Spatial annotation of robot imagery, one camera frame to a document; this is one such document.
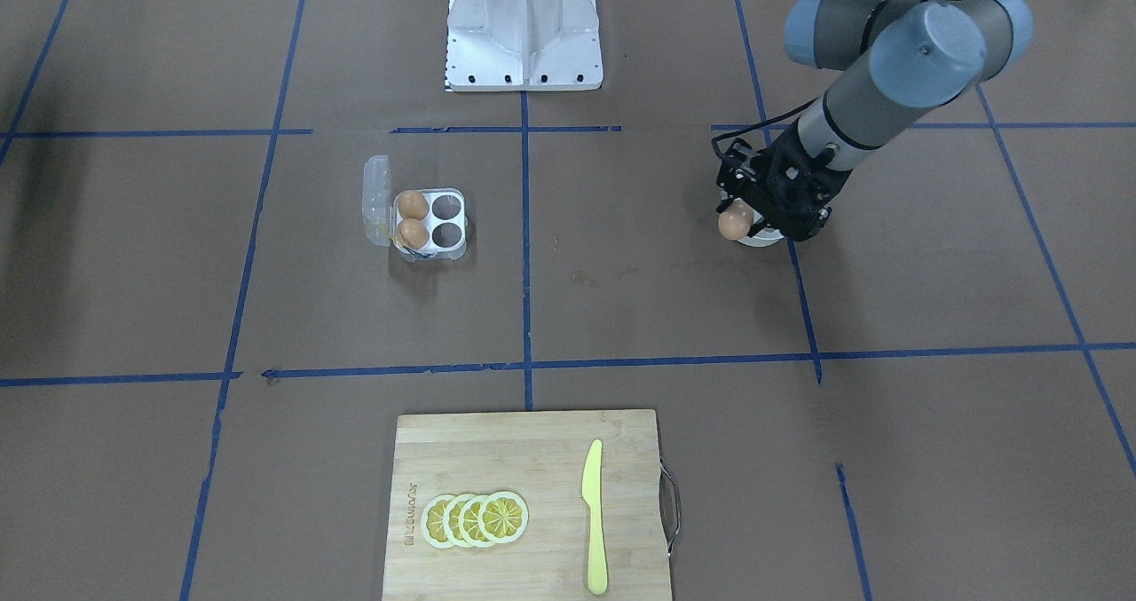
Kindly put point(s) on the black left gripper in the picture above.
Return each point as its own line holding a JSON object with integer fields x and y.
{"x": 744, "y": 184}

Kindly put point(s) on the brown egg from bowl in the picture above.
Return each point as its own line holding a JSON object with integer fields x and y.
{"x": 735, "y": 222}

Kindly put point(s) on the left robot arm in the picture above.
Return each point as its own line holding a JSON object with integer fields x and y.
{"x": 897, "y": 61}

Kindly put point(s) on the clear plastic egg carton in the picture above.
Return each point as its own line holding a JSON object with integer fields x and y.
{"x": 448, "y": 220}

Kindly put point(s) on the brown egg far cell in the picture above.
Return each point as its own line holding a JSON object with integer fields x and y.
{"x": 412, "y": 205}

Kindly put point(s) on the brown egg cell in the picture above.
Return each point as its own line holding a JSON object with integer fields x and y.
{"x": 412, "y": 205}
{"x": 413, "y": 234}

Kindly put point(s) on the brown egg near cell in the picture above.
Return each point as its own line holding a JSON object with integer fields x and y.
{"x": 413, "y": 234}

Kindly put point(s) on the white bowl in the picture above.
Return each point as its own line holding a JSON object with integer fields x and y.
{"x": 763, "y": 239}

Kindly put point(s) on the yellow plastic knife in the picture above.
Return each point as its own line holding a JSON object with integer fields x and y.
{"x": 597, "y": 577}

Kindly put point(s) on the bamboo cutting board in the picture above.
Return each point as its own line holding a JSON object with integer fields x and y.
{"x": 539, "y": 455}

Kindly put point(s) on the lemon slice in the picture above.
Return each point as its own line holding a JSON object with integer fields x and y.
{"x": 453, "y": 521}
{"x": 434, "y": 522}
{"x": 503, "y": 517}
{"x": 469, "y": 523}

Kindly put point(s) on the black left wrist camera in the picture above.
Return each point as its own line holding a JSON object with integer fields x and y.
{"x": 743, "y": 167}

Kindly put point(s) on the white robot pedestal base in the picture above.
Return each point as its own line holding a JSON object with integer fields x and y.
{"x": 523, "y": 45}

